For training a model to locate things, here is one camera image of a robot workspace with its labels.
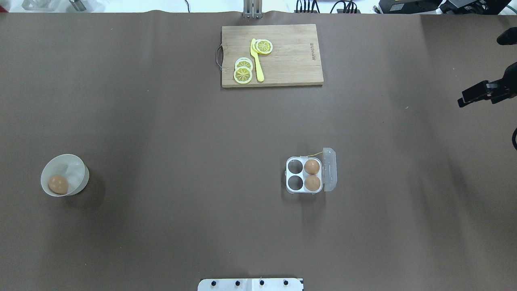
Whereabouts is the black monitor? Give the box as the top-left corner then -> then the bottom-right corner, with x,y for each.
377,0 -> 443,14

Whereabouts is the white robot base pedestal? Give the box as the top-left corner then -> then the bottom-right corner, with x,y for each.
197,278 -> 305,291

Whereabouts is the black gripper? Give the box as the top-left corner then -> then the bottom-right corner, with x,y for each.
501,62 -> 517,98

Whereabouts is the aluminium frame post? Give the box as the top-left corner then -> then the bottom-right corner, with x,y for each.
242,0 -> 263,19

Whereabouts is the lemon slice handle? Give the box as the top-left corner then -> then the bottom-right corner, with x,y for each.
234,57 -> 253,70
233,66 -> 253,84

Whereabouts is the brown egg in box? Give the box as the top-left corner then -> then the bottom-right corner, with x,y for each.
304,175 -> 322,193
303,159 -> 321,175

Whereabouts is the yellow plastic knife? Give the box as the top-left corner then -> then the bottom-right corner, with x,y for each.
250,38 -> 265,82

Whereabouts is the brown egg from bowl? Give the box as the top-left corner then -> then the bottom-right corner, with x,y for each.
48,175 -> 69,195

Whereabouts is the clear plastic egg box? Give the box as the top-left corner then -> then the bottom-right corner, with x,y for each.
284,148 -> 338,195

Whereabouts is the wooden cutting board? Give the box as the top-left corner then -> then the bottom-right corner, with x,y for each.
221,24 -> 324,88

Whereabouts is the white plastic bowl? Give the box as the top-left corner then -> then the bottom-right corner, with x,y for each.
40,154 -> 90,197

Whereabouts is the lemon slice by knife tip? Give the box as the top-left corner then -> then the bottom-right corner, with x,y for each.
253,39 -> 273,55

